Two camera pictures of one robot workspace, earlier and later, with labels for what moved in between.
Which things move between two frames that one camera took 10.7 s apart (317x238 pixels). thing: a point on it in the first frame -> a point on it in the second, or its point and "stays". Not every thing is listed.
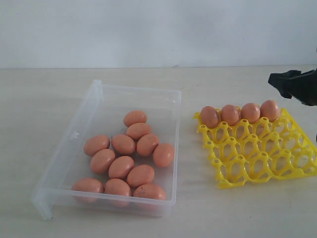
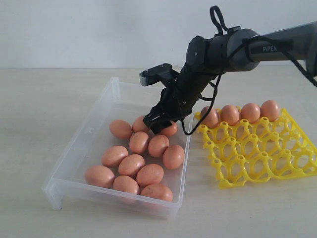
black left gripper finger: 302,87 -> 177,101
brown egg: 137,130 -> 169,131
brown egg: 88,185 -> 99,175
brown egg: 123,144 -> 138,142
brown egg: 120,167 -> 130,164
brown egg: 163,154 -> 173,156
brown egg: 118,187 -> 126,183
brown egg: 269,108 stays
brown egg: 94,144 -> 121,129
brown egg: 133,117 -> 138,125
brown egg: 209,117 stays
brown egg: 146,144 -> 157,146
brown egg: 230,114 stays
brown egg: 250,112 stays
